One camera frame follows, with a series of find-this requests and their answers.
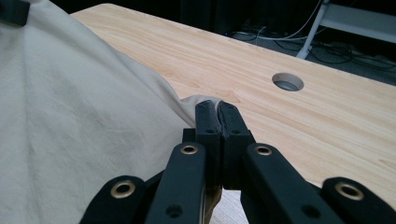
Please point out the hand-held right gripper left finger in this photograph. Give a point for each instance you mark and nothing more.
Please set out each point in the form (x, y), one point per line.
(210, 124)

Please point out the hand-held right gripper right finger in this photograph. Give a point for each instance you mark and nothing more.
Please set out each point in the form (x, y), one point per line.
(233, 133)

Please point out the khaki shorts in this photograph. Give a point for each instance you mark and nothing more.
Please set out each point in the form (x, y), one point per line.
(77, 109)

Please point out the white metal stand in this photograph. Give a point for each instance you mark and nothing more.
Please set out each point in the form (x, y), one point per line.
(351, 18)

